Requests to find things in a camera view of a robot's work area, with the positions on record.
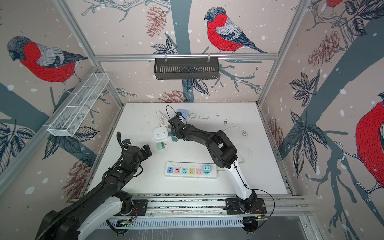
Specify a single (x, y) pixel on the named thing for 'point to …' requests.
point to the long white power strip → (193, 170)
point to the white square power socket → (160, 132)
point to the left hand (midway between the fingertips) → (142, 148)
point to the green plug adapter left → (160, 145)
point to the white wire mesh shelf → (77, 105)
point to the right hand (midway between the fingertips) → (177, 129)
